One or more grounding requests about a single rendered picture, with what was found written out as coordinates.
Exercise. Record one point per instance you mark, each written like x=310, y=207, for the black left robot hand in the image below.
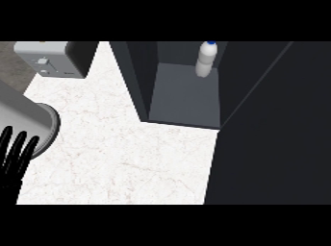
x=1, y=179

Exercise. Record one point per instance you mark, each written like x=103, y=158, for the dark grey cabinet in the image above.
x=186, y=96

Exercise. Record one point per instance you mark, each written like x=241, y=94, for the dark grey cabinet door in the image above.
x=285, y=144

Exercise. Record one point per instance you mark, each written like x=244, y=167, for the grey metal cylinder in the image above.
x=10, y=112

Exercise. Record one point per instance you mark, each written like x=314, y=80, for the pale grey box appliance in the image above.
x=44, y=57

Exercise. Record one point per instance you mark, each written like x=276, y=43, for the white bottle with blue cap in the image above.
x=205, y=59

